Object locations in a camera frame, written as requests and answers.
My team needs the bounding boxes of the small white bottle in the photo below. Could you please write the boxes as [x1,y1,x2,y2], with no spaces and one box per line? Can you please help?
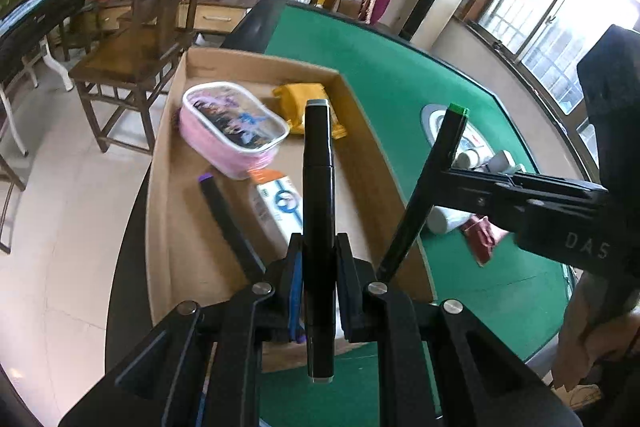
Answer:
[457,149,488,170]

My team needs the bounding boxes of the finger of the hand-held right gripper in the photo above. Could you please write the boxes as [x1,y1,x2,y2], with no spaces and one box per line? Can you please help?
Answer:
[432,187,531,233]
[440,168,606,200]

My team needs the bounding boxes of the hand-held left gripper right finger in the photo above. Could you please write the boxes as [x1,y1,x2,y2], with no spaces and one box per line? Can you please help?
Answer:
[336,232,583,427]

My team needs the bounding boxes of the person's right hand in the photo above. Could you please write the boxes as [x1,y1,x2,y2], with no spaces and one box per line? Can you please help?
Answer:
[552,277,640,395]

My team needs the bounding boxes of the round table centre panel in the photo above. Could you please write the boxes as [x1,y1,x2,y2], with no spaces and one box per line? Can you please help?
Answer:
[421,103,526,178]

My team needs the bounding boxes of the black side table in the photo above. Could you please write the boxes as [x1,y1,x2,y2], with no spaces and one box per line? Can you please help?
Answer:
[0,0,91,158]

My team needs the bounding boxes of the red snack bag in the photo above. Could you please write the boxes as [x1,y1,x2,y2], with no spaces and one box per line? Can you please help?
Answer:
[462,214,510,268]

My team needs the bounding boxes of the yellow cloth pouch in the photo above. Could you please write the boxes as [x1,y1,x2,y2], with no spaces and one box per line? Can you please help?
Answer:
[272,82,348,140]

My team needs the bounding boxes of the white roll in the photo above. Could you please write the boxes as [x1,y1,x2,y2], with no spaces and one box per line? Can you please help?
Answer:
[427,205,473,235]

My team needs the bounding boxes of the pink clear pencil case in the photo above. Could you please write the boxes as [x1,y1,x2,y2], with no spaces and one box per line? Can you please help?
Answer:
[180,82,291,180]

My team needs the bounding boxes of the purple capped black marker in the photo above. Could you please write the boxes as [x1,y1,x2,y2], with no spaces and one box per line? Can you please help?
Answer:
[198,174,268,283]

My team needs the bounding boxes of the window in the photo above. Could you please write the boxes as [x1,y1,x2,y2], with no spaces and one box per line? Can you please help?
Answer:
[465,0,640,188]

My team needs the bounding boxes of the white blue small box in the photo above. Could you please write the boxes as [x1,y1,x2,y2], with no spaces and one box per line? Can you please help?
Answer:
[249,169,307,245]

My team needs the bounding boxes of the cardboard box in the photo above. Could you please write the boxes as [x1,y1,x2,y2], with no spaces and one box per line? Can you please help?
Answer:
[145,47,436,375]

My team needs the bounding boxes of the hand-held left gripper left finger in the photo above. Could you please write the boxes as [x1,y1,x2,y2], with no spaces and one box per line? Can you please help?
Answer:
[57,232,306,427]

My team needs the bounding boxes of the green capped black marker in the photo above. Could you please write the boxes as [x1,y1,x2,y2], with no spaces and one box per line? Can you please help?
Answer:
[376,103,470,282]

